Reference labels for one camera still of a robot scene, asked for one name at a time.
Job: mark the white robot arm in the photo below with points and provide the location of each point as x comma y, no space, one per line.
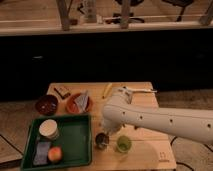
192,124

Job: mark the metal cup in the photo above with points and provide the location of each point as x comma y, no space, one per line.
102,141

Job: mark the green plastic cup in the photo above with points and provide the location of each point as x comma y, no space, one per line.
123,144

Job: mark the yellow banana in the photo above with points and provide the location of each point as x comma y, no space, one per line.
106,90

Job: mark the grey folded cloth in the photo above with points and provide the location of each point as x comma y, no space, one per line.
81,101

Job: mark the orange bowl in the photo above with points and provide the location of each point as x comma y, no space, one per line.
71,106

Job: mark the brown chocolate bar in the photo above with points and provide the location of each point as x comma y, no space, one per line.
62,92

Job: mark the green plastic tray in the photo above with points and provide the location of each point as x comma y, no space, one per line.
75,139

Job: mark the dark brown bowl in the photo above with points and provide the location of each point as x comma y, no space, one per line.
47,105

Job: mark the white round canister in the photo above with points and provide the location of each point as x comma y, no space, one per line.
49,129

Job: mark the red yellow apple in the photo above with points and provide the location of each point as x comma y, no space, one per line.
55,154

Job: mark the grey sponge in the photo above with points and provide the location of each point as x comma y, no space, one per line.
41,153

